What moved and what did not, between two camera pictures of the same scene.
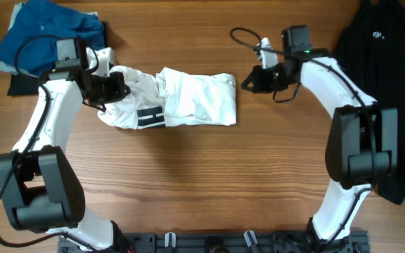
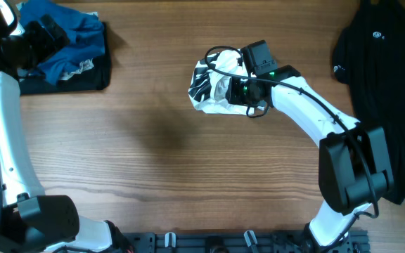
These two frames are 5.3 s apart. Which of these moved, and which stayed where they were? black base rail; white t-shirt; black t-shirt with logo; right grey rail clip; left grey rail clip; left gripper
Moved: left gripper; white t-shirt
Stayed: black t-shirt with logo; left grey rail clip; right grey rail clip; black base rail
